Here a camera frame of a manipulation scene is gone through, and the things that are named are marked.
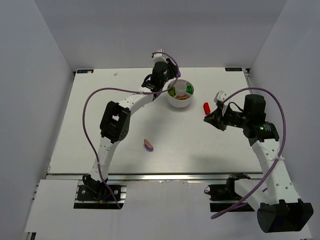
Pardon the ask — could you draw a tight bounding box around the lime green sloped lego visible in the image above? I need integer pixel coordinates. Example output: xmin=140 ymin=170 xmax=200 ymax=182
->
xmin=168 ymin=88 xmax=176 ymax=97

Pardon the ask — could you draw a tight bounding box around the dark green square lego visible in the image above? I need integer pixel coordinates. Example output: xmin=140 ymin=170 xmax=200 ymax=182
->
xmin=186 ymin=85 xmax=194 ymax=92

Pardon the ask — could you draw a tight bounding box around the purple curved printed lego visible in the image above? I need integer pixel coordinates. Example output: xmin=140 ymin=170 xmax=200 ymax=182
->
xmin=143 ymin=139 xmax=154 ymax=151

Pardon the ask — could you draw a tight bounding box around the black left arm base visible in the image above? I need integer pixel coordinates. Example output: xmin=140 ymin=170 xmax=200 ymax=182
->
xmin=73 ymin=174 xmax=127 ymax=210

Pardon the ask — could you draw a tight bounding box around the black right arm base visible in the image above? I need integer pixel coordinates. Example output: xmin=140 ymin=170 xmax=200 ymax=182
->
xmin=203 ymin=173 xmax=251 ymax=213

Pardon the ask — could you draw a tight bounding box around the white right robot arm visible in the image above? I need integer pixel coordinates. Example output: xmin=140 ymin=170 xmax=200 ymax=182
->
xmin=204 ymin=91 xmax=314 ymax=233

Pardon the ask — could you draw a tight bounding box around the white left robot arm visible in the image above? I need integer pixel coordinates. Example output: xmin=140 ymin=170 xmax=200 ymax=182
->
xmin=82 ymin=52 xmax=181 ymax=195

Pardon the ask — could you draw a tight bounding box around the red long lego brick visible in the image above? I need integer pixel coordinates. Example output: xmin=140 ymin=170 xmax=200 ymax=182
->
xmin=203 ymin=102 xmax=211 ymax=116

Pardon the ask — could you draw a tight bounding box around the white round divided container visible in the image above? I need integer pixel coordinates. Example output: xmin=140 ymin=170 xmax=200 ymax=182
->
xmin=166 ymin=79 xmax=195 ymax=108

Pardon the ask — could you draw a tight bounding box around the blue label sticker right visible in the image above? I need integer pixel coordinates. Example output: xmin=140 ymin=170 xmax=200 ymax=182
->
xmin=224 ymin=67 xmax=243 ymax=72

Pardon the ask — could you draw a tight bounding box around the blue label sticker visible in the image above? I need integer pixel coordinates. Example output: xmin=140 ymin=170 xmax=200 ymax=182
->
xmin=76 ymin=69 xmax=94 ymax=74
xmin=224 ymin=67 xmax=243 ymax=72

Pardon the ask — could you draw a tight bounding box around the blue label sticker left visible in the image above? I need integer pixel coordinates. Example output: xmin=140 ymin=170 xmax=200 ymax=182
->
xmin=76 ymin=69 xmax=94 ymax=74

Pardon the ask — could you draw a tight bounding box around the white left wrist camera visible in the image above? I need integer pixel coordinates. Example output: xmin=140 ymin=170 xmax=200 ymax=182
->
xmin=151 ymin=50 xmax=167 ymax=64

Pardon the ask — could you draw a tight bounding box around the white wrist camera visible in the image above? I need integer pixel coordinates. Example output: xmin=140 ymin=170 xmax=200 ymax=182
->
xmin=151 ymin=50 xmax=167 ymax=64
xmin=213 ymin=90 xmax=230 ymax=113

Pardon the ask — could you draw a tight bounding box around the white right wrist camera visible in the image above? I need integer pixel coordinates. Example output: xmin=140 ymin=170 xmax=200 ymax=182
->
xmin=213 ymin=90 xmax=230 ymax=113

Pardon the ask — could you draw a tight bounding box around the aluminium table right rail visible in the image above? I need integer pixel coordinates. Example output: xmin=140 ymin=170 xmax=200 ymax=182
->
xmin=242 ymin=68 xmax=251 ymax=87

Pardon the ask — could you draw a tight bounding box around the aluminium table rail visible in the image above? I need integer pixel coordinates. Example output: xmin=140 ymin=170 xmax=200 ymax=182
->
xmin=46 ymin=172 xmax=265 ymax=183
xmin=242 ymin=68 xmax=251 ymax=87

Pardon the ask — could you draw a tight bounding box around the aluminium table front rail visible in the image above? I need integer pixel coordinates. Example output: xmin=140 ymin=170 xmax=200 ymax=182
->
xmin=46 ymin=172 xmax=265 ymax=183

